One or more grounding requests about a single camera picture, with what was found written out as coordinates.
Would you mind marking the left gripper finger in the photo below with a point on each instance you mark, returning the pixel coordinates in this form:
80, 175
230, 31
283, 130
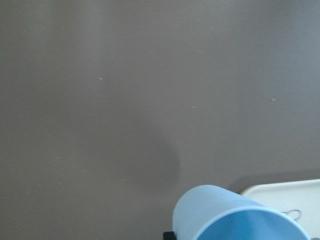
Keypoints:
169, 235

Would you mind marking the cream rabbit print tray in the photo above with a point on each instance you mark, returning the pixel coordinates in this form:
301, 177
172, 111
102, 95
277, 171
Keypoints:
299, 200

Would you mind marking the light blue cup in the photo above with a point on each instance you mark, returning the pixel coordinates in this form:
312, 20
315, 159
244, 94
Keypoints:
209, 212

